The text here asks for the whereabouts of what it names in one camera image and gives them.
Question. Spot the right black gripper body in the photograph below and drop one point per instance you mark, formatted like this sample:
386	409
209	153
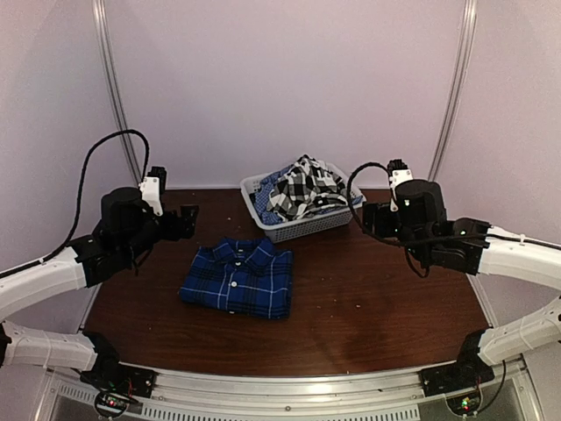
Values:
408	234

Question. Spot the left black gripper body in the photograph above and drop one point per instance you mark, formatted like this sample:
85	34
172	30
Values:
140	239

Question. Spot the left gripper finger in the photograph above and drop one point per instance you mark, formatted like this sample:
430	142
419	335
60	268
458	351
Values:
188	210
189	225

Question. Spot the blue plaid shirt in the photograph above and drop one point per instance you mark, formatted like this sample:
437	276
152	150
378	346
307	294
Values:
249	277

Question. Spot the white plastic laundry basket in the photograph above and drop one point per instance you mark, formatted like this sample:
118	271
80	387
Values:
295	229

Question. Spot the black white checked shirt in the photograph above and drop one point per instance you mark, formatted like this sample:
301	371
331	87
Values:
308	188

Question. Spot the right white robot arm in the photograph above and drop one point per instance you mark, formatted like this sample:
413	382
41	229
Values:
476	247

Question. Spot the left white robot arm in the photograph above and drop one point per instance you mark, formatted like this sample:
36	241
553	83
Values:
80	264

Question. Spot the light blue checked shirt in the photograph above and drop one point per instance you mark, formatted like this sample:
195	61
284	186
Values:
260	198

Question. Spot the left circuit board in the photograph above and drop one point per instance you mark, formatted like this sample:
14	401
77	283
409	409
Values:
108	405

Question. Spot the circuit board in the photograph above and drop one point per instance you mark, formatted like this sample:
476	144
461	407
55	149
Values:
108	405
464	405

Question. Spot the right circuit board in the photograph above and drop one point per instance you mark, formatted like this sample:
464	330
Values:
464	405

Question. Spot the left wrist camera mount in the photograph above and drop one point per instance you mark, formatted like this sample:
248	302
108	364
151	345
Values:
152	187

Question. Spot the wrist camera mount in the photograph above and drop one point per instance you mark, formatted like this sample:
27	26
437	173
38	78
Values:
398	173
152	187

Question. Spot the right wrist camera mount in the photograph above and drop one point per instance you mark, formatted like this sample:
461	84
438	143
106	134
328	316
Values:
398	173

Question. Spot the right aluminium frame post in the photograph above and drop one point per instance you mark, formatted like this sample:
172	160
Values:
467	31

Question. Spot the aluminium frame post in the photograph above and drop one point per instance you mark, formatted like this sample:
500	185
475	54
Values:
110	73
467	31

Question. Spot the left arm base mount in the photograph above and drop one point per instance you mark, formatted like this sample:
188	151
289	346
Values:
123	380

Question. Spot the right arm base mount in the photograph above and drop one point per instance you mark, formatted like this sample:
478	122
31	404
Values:
453	377

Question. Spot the aluminium front rail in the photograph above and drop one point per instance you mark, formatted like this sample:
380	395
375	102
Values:
387	395

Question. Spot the left aluminium frame post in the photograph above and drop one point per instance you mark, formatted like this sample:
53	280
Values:
110	73

